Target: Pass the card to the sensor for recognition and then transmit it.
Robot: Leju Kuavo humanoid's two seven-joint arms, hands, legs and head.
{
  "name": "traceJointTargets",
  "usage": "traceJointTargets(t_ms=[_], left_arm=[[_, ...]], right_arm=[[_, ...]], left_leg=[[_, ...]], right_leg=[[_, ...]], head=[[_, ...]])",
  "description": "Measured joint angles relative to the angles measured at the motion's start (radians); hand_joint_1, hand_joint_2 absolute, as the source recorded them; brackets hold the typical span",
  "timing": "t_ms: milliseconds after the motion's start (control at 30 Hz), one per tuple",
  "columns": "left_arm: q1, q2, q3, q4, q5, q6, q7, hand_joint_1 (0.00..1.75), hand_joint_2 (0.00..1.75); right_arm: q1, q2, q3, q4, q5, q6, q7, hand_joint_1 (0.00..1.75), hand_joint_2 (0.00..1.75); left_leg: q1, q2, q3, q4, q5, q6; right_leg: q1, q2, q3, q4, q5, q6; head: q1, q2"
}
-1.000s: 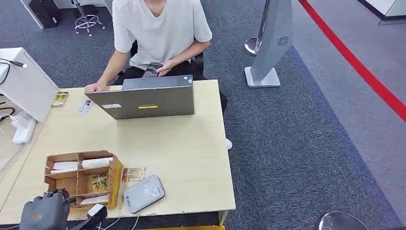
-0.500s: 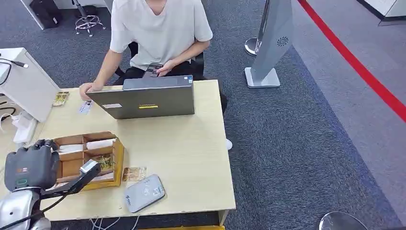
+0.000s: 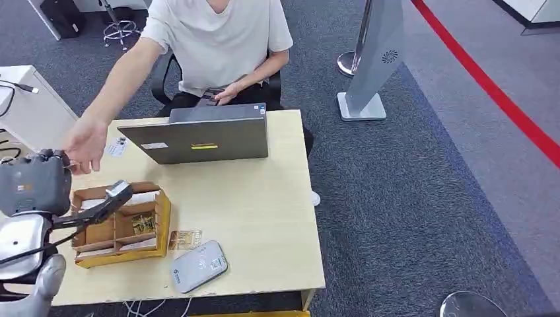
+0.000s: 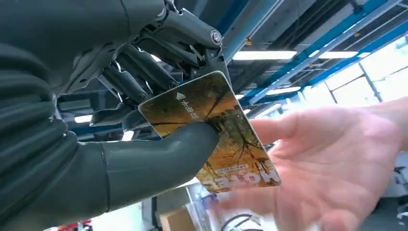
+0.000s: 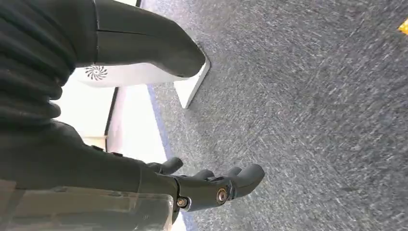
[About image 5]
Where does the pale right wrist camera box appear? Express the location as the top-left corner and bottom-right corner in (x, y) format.
(0, 179), (175, 231)

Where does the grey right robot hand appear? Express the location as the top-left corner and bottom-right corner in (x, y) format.
(0, 0), (266, 231)

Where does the grey kiosk stand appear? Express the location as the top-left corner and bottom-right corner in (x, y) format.
(71, 30), (211, 110)

